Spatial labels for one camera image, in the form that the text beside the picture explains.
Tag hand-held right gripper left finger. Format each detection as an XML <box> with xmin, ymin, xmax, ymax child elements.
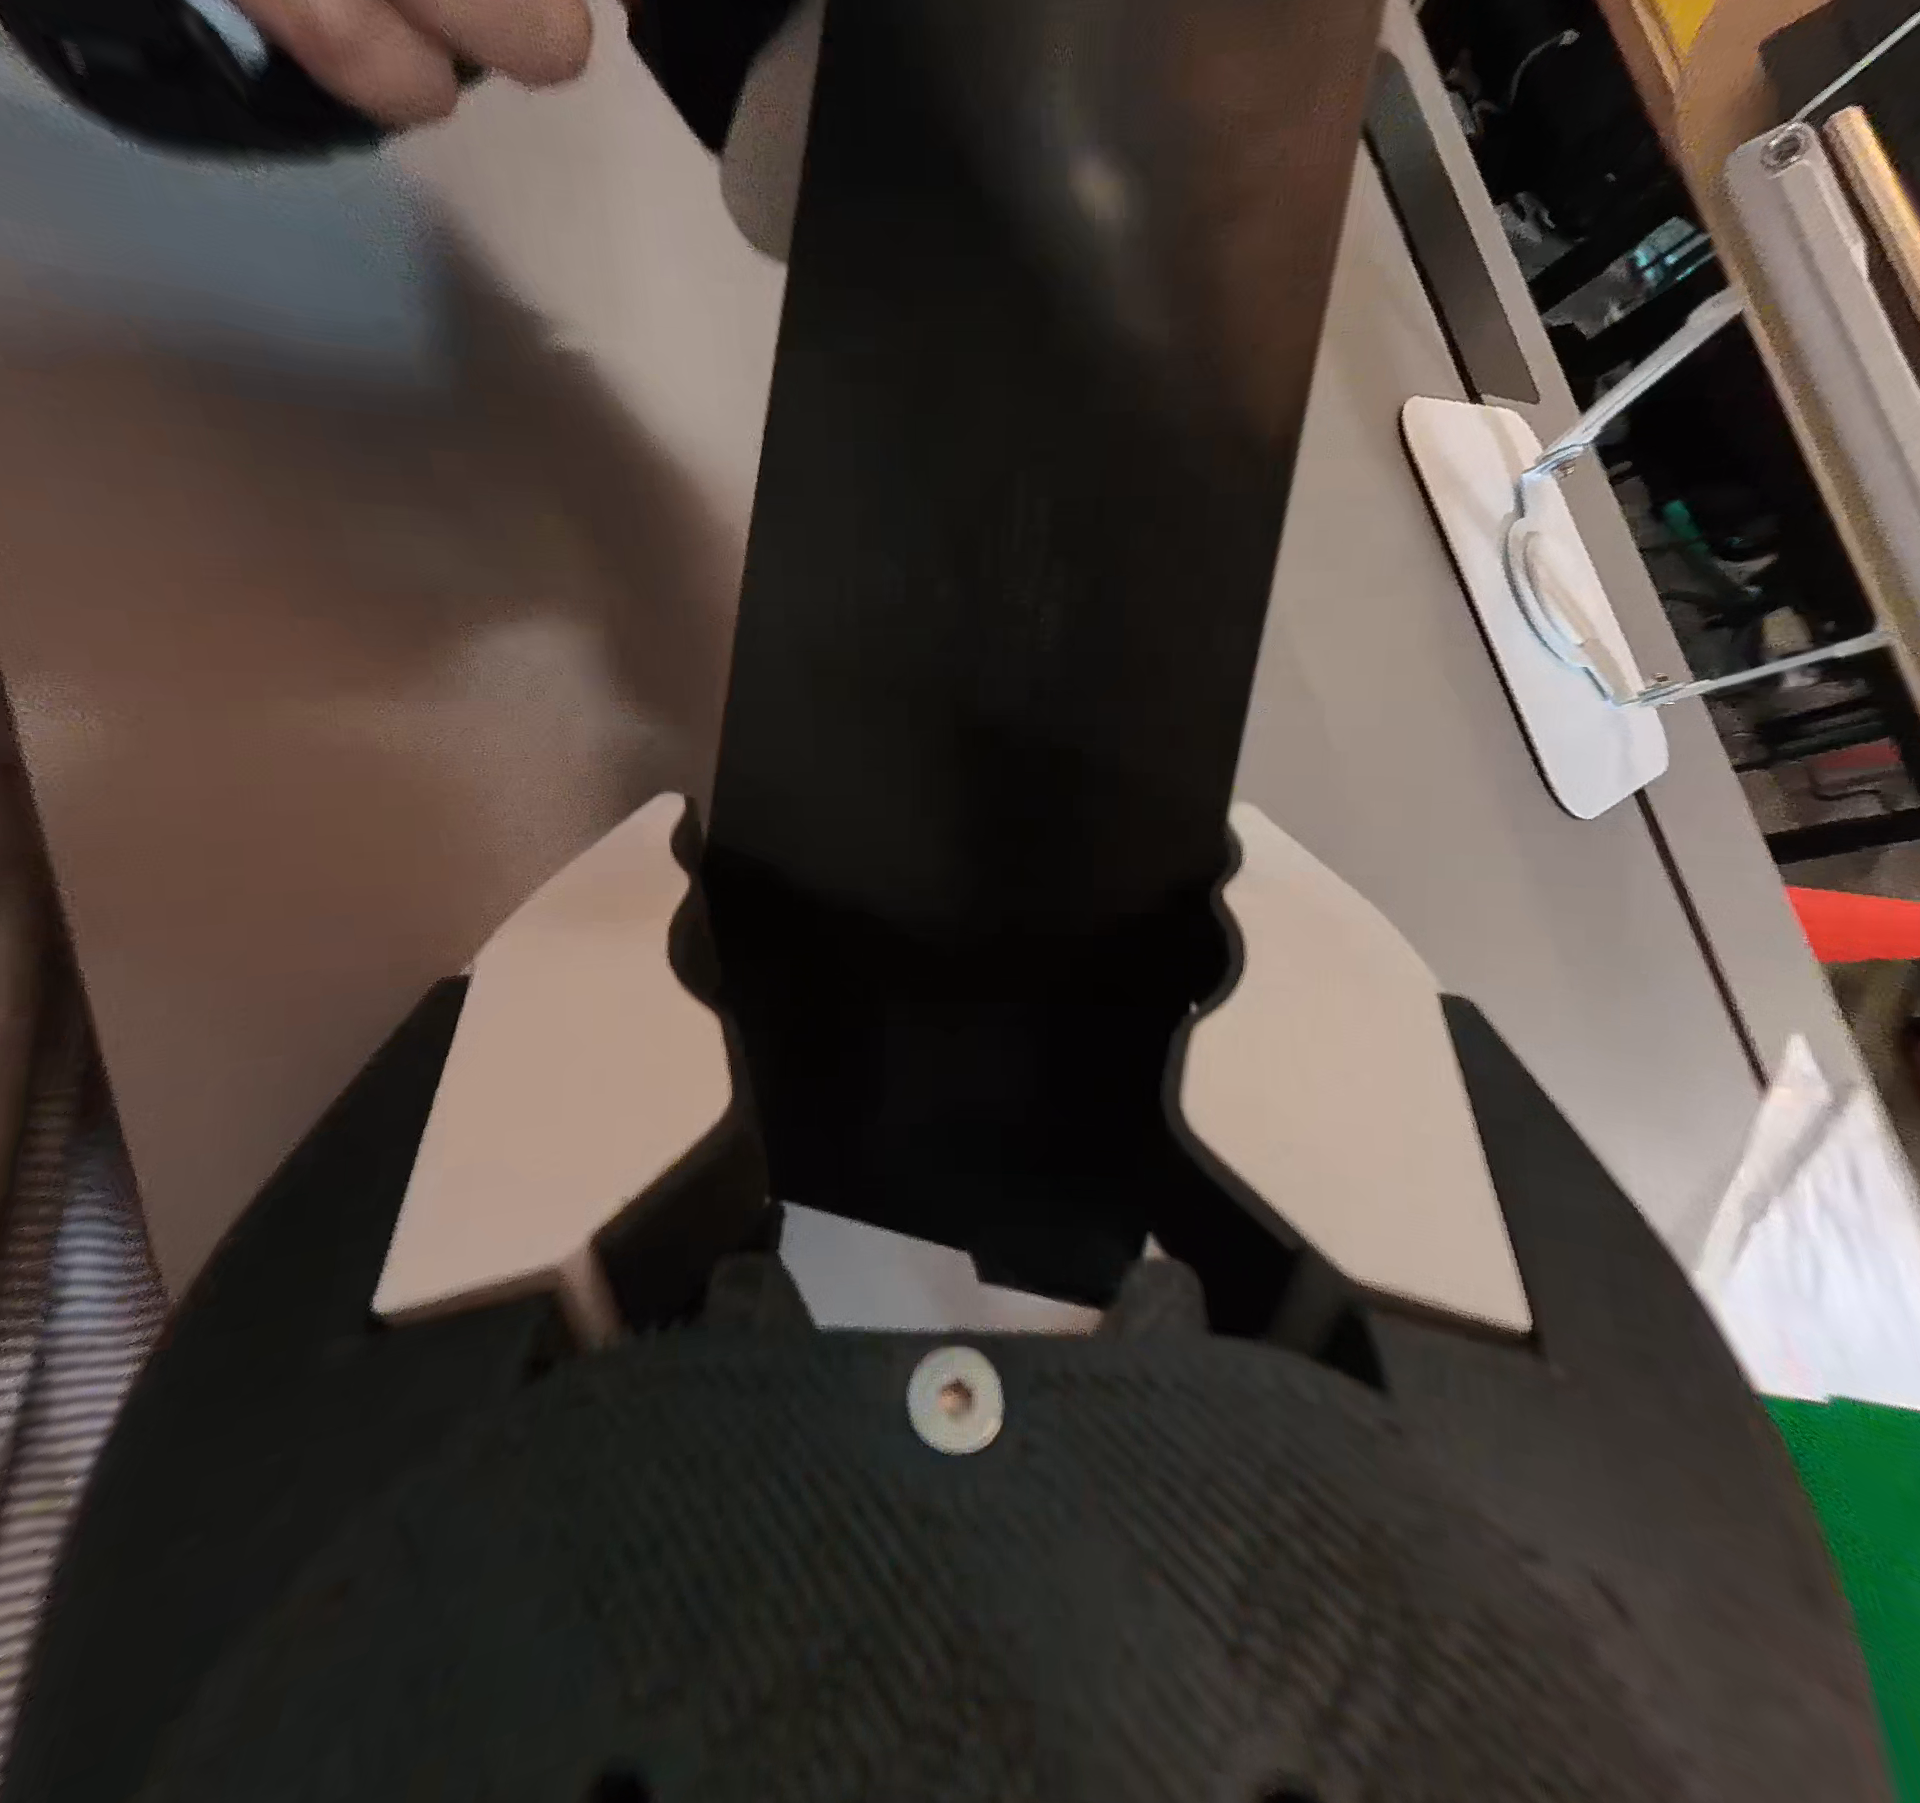
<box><xmin>372</xmin><ymin>793</ymin><xmax>780</xmax><ymax>1350</ymax></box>

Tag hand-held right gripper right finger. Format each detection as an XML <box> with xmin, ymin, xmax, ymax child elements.
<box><xmin>1161</xmin><ymin>801</ymin><xmax>1536</xmax><ymax>1335</ymax></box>

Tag green plastic bin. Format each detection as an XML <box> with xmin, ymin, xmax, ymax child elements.
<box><xmin>1758</xmin><ymin>1387</ymin><xmax>1920</xmax><ymax>1803</ymax></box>

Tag person's striped clothing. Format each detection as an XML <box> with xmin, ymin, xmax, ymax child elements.
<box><xmin>0</xmin><ymin>693</ymin><xmax>171</xmax><ymax>1671</ymax></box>

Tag red tape strip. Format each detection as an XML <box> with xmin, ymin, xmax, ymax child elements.
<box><xmin>1783</xmin><ymin>886</ymin><xmax>1920</xmax><ymax>969</ymax></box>

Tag clear acrylic stand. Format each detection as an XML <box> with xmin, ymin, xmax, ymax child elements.
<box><xmin>1507</xmin><ymin>285</ymin><xmax>1894</xmax><ymax>713</ymax></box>

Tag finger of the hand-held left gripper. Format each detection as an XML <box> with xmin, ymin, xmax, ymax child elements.
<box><xmin>717</xmin><ymin>25</ymin><xmax>807</xmax><ymax>268</ymax></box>

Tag wooden shelf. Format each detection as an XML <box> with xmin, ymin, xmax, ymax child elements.
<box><xmin>1541</xmin><ymin>0</ymin><xmax>1920</xmax><ymax>785</ymax></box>

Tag aluminium profile bar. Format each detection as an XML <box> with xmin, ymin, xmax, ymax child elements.
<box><xmin>1722</xmin><ymin>120</ymin><xmax>1920</xmax><ymax>664</ymax></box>

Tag white paper sheets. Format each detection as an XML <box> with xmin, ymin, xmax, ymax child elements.
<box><xmin>1691</xmin><ymin>1034</ymin><xmax>1920</xmax><ymax>1403</ymax></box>

